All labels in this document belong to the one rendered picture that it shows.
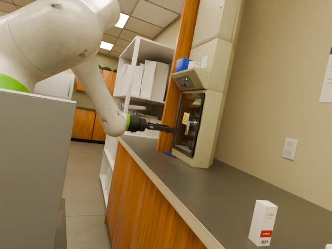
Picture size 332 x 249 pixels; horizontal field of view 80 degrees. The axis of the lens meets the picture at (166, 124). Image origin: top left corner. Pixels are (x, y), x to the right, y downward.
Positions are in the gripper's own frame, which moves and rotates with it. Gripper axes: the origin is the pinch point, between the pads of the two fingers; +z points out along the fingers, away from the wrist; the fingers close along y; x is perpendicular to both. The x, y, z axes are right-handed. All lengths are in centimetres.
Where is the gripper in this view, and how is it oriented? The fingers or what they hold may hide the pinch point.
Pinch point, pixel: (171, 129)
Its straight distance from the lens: 116.9
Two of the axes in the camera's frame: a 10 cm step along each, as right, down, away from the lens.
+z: 9.0, 1.5, 4.1
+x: -1.9, 9.8, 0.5
